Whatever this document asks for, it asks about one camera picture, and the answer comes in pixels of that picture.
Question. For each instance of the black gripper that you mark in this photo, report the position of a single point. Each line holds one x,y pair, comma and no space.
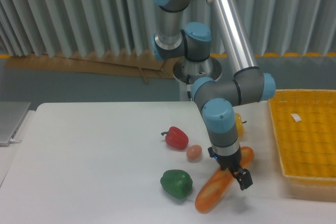
232,163

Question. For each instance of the orange toy baguette bread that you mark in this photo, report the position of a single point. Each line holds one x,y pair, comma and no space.
211,193

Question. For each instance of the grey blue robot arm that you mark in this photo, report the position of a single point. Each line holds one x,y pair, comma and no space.
215,99

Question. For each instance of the yellow woven basket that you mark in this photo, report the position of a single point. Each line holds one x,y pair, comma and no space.
307,148

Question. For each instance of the yellow toy bell pepper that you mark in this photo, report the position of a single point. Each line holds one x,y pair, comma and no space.
240,125

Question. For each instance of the brown toy egg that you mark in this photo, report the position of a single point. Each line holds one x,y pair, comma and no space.
194,153

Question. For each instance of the green toy bell pepper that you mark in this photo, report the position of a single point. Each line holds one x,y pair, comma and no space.
177,183

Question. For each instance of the red toy bell pepper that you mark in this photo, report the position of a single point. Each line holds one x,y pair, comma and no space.
176,138

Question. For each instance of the white paper label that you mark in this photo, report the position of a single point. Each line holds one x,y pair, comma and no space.
296,117

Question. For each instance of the brown cardboard sheet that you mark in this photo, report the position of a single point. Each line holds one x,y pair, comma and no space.
144,65

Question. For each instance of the grey pleated curtain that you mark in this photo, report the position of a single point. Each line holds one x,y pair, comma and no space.
68,26

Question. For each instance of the silver laptop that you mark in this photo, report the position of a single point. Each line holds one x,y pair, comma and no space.
12,115

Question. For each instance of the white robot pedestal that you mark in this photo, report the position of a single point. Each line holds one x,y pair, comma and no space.
187,72

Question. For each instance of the white charger cable plug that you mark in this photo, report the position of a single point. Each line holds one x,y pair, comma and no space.
13,141

